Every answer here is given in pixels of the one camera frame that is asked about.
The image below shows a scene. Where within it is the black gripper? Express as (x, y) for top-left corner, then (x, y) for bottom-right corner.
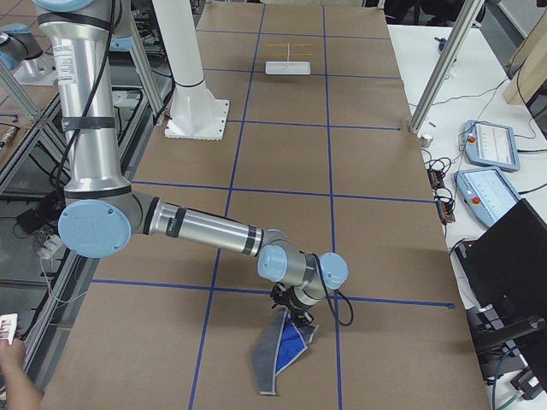
(286, 295), (315, 327)

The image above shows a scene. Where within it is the grey and blue towel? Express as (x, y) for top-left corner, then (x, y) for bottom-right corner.
(250, 308), (319, 395)

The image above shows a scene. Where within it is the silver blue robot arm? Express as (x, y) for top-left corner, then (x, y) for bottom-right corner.
(1, 23), (44, 71)
(36, 1), (349, 326)

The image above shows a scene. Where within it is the white rack with wooden bars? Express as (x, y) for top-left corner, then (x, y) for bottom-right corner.
(265, 43), (313, 76)

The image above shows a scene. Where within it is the bystander hand with phone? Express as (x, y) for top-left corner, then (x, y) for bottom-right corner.
(1, 339), (26, 382)

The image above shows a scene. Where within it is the black adapter with red ports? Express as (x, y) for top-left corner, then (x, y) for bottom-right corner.
(426, 169), (445, 190)

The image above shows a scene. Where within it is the black monitor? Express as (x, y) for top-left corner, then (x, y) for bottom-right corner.
(456, 198), (546, 387)

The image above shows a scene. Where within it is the small metal cylinder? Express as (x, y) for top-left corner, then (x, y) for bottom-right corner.
(420, 134), (433, 148)

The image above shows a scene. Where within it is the near blue teach pendant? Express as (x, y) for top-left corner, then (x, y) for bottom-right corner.
(455, 166), (521, 228)

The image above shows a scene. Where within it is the blue teach pendant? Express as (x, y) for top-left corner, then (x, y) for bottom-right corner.
(462, 120), (521, 172)
(455, 166), (521, 228)

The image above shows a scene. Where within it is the far blue teach pendant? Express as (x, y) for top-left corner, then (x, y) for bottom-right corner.
(462, 120), (521, 172)

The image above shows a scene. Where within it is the smartphone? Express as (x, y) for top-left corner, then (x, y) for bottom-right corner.
(0, 313), (18, 345)

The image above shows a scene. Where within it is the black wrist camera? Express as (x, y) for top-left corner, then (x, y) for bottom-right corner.
(270, 282), (291, 308)

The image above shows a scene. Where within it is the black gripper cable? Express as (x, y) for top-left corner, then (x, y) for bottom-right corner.
(314, 254), (355, 328)

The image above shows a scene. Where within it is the white pedestal column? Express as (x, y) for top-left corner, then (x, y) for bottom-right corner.
(153, 0), (230, 141)

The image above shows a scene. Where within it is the aluminium frame post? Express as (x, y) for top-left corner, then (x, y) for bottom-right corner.
(409, 0), (485, 134)

